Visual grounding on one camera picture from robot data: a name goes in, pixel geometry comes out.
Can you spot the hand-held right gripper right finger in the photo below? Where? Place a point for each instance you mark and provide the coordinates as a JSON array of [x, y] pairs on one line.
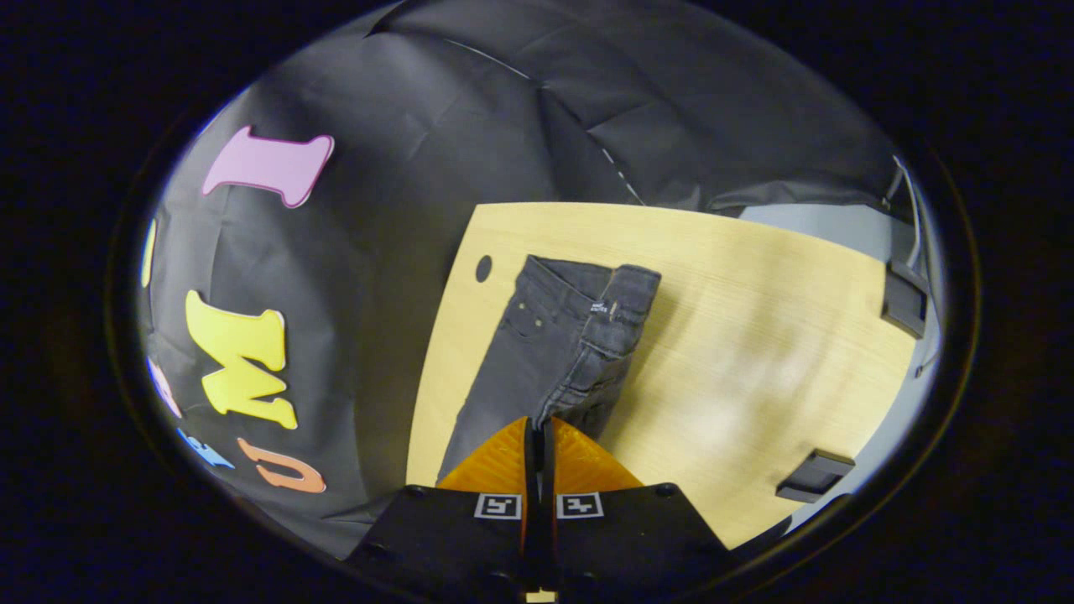
[[629, 537]]

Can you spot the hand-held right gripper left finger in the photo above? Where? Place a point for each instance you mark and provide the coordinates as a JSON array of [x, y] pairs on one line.
[[457, 537]]

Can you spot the dark grey jeans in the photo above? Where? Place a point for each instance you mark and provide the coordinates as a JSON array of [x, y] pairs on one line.
[[545, 352]]

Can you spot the black rectangular block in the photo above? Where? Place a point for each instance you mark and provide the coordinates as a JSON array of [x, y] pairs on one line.
[[904, 298], [814, 476]]

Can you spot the black backdrop cloth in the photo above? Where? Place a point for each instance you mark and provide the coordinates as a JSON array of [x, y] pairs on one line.
[[403, 168]]

